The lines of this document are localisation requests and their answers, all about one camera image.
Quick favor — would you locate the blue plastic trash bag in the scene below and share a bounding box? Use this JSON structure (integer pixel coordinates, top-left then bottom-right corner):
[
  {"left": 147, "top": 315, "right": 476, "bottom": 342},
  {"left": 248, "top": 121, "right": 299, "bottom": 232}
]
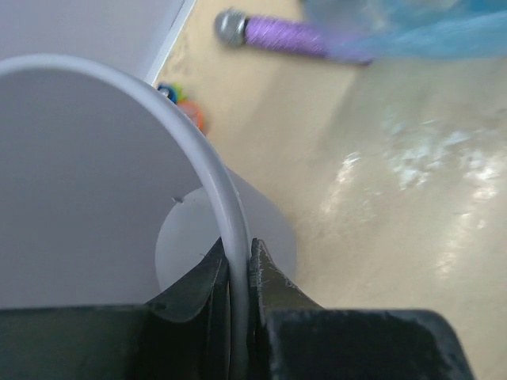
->
[{"left": 303, "top": 0, "right": 506, "bottom": 63}]

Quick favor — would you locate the purple glitter toy microphone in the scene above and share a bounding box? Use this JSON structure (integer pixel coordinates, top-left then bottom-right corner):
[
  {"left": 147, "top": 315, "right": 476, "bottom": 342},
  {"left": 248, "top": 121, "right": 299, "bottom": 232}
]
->
[{"left": 214, "top": 8, "right": 374, "bottom": 65}]

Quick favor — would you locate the grey plastic trash bin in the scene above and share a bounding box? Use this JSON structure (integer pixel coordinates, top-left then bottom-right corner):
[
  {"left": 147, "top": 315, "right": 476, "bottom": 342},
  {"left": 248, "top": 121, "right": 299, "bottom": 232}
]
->
[{"left": 1, "top": 55, "right": 296, "bottom": 379}]

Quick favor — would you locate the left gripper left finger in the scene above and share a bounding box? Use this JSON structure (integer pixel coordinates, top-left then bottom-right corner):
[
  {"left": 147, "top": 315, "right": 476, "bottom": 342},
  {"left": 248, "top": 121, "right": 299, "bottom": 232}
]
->
[{"left": 1, "top": 242, "right": 231, "bottom": 379}]

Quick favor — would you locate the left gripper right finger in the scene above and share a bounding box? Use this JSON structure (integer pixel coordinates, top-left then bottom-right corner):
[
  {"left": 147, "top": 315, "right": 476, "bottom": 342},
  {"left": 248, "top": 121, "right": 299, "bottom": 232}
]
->
[{"left": 249, "top": 238, "right": 474, "bottom": 379}]

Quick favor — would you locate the colourful toy car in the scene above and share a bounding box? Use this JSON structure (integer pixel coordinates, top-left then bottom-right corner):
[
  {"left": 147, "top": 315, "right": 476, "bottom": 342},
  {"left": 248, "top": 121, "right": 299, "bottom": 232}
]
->
[{"left": 157, "top": 82, "right": 204, "bottom": 132}]

